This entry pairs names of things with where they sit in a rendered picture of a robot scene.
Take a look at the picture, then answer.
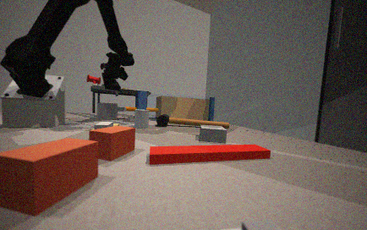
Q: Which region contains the wooden-handled black mallet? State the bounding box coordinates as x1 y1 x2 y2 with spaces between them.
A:
156 114 229 129

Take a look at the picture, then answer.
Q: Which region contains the red flat bar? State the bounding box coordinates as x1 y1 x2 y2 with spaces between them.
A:
150 145 271 165

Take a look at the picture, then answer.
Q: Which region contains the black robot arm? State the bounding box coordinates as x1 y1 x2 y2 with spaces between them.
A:
0 0 134 97

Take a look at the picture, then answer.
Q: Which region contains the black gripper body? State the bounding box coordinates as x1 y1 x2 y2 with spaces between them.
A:
100 63 120 90

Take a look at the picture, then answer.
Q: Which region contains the red box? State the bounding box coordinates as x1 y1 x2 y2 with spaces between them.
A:
89 126 135 162
0 138 98 216

